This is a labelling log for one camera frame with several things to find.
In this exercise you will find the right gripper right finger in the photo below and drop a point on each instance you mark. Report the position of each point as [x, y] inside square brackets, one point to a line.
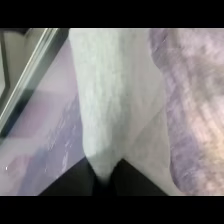
[133, 181]

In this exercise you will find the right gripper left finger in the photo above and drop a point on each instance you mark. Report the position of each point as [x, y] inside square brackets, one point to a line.
[78, 181]

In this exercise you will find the pale grey pants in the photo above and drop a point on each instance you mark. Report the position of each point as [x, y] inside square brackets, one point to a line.
[106, 93]

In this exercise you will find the silver frame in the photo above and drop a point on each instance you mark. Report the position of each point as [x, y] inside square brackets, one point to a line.
[31, 71]

